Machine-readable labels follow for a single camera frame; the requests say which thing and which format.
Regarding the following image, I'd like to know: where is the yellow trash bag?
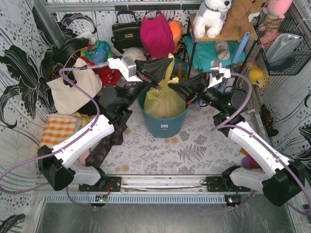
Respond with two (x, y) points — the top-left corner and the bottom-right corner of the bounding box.
(143, 53), (186, 118)

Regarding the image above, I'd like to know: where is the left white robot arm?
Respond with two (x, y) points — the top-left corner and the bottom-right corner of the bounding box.
(38, 57), (173, 191)

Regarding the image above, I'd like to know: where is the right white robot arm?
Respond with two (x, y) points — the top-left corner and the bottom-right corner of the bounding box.
(168, 72), (311, 206)

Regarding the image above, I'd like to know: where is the rainbow striped bag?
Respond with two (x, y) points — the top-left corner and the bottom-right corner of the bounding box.
(172, 57), (189, 79)

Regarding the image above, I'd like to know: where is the teal trash bin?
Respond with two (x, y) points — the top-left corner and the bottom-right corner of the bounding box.
(137, 87), (190, 138)

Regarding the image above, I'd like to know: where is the cream tote bag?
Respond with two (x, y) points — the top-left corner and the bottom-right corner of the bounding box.
(47, 69), (102, 115)

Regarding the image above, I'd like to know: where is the white fluffy plush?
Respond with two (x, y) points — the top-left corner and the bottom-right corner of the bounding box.
(122, 47), (147, 61)

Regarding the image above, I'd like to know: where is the red cloth in basket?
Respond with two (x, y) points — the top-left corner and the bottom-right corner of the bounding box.
(93, 66), (121, 86)

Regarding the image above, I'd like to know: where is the teal folded cloth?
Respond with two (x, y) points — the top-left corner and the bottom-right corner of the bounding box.
(183, 36), (246, 72)

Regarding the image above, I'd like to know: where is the magenta knit hat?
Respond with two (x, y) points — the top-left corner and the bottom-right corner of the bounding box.
(140, 13), (175, 58)

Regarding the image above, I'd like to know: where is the grey patterned pouch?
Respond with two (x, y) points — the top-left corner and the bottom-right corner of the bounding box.
(215, 41), (230, 60)

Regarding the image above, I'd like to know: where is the beige chenille duster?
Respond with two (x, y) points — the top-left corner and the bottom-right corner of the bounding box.
(235, 77), (260, 113)

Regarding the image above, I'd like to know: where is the black leather handbag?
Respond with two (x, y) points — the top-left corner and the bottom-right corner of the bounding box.
(111, 11), (143, 53)

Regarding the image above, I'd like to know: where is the yellow plush duck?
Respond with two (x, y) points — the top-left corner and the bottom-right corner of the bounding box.
(246, 60), (264, 88)

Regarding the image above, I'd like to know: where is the orange plush toy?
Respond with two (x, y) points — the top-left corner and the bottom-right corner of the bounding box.
(169, 21), (182, 51)

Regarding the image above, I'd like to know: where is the colourful striped cloth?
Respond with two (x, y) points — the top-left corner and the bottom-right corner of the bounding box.
(80, 40), (113, 65)

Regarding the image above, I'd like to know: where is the white plush dog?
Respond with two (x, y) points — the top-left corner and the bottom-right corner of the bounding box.
(193, 0), (232, 38)

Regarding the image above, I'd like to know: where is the wooden shelf rack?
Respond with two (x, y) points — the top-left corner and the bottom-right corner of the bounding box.
(183, 14), (258, 78)

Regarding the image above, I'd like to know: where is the brown teddy bear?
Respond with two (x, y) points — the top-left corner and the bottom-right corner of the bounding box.
(221, 0), (267, 37)

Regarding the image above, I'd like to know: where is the purple orange sock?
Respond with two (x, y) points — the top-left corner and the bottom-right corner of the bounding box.
(240, 148), (261, 169)

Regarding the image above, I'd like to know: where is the dark patterned necktie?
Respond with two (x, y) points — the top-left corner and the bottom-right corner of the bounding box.
(85, 124), (127, 167)

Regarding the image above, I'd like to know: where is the black round hat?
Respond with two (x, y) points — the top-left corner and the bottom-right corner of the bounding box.
(53, 38), (90, 65)

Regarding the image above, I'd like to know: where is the orange checked towel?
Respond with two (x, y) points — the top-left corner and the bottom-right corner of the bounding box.
(38, 114), (81, 148)

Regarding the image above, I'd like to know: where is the silver foil pouch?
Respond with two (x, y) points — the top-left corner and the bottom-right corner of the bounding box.
(266, 33), (303, 63)

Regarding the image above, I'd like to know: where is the pink cloth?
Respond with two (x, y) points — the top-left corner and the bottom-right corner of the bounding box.
(79, 150), (90, 166)

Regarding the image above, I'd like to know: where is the pink plush toy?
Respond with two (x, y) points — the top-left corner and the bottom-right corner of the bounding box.
(259, 0), (293, 31)

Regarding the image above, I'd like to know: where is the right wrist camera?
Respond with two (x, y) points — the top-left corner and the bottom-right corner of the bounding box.
(207, 60), (231, 88)

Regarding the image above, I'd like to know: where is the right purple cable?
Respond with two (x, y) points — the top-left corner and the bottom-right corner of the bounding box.
(211, 72), (311, 216)

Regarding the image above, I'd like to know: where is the purple cable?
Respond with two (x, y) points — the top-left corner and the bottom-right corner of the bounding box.
(0, 61), (110, 209)
(211, 72), (311, 216)

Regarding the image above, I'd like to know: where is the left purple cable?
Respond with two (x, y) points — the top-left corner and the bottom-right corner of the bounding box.
(0, 61), (110, 209)

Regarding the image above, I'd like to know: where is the black wire basket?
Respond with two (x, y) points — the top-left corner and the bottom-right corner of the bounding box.
(254, 12), (311, 76)

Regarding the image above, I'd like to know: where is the metal base rail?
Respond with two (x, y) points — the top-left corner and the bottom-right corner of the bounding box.
(42, 175), (253, 206)

